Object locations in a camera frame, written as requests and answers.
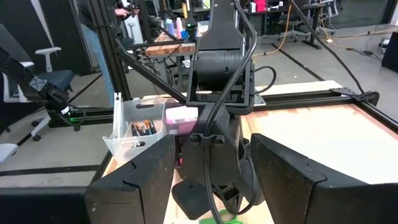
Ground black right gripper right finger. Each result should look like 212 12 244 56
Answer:
250 133 371 224

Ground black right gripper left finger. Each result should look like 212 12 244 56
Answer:
85 134 176 224

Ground green scissors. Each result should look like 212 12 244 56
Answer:
198 208 244 224

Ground pink paint bottle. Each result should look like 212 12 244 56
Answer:
164 106 200 136

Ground clear plastic bin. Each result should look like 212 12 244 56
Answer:
102 91 167 165

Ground wooden work table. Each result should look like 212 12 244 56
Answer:
145 30 197 58

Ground white plastic part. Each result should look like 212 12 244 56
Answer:
0 142 19 165

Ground purple plastic bottle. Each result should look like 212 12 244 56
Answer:
165 18 175 36

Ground black office chair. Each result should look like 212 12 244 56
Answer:
277 12 309 43

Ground black desk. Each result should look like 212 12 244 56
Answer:
244 0 328 50

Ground black boom with logo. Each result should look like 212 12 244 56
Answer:
0 46 72 116

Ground black computer tower blue light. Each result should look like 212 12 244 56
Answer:
381 30 398 73

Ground black flat panel stand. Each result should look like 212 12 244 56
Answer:
39 0 93 76

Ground black cable white tag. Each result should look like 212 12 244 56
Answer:
57 104 88 127

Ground black arm base cable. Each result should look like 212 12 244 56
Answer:
253 65 278 96

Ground white frame blue office chair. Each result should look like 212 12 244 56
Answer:
0 24 76 142

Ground yellow hanging cable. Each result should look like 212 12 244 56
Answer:
252 4 294 57
320 12 398 50

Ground black cable at frame corner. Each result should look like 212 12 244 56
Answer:
288 0 365 95

